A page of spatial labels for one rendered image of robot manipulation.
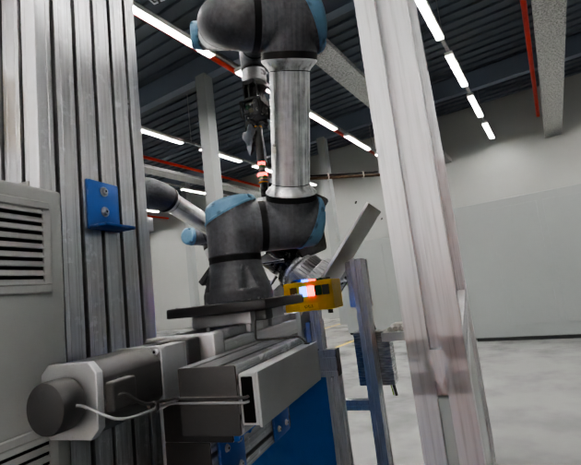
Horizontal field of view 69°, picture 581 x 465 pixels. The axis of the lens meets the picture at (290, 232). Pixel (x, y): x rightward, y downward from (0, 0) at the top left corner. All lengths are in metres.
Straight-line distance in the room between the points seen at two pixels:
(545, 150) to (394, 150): 13.55
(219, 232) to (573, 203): 6.30
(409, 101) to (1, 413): 0.56
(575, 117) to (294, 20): 13.36
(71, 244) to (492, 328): 6.58
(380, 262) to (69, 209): 8.40
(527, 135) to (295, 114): 13.23
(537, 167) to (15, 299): 13.53
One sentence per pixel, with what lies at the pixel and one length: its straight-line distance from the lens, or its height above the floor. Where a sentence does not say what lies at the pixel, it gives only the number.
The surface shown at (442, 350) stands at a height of 0.99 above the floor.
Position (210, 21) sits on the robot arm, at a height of 1.57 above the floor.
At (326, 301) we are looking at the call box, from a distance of 1.28.
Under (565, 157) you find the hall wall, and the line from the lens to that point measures 13.83.
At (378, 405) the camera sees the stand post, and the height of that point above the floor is 0.57.
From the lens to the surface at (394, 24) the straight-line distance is 0.38.
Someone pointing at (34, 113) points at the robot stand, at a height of 1.37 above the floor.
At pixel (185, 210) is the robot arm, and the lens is 1.60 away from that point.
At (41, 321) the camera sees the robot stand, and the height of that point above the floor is 1.04.
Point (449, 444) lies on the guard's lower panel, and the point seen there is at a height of 0.93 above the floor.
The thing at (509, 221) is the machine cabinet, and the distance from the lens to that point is 6.92.
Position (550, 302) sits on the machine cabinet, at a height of 0.50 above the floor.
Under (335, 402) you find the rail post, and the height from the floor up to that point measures 0.70.
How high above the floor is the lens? 1.04
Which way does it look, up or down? 8 degrees up
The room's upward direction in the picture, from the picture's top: 7 degrees counter-clockwise
